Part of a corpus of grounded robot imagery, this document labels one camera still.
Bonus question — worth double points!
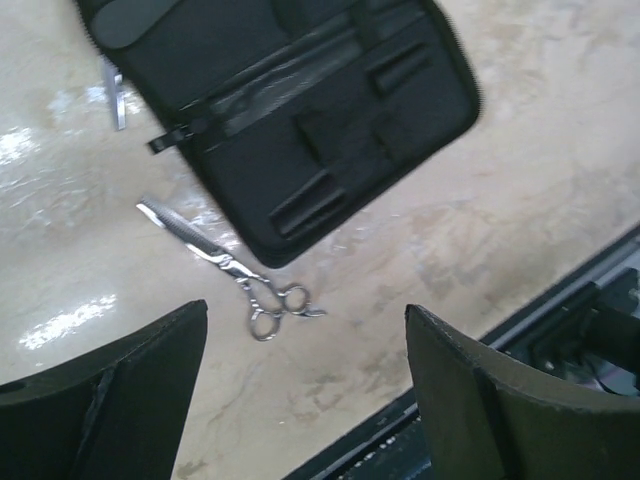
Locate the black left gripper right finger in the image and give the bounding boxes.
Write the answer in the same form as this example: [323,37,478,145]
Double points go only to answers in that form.
[405,305,639,479]

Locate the silver thinning scissors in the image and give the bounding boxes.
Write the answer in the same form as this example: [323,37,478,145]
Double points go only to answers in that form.
[136,196,327,342]

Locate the black zip tool case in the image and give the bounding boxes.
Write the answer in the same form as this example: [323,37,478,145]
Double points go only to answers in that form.
[77,1,482,268]

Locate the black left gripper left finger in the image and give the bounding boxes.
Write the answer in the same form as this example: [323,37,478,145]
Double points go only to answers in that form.
[1,300,208,479]

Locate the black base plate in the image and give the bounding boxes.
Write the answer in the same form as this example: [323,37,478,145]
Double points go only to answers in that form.
[292,231,639,479]

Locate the silver straight hair scissors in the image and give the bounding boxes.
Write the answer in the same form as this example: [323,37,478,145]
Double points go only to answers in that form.
[101,57,126,131]

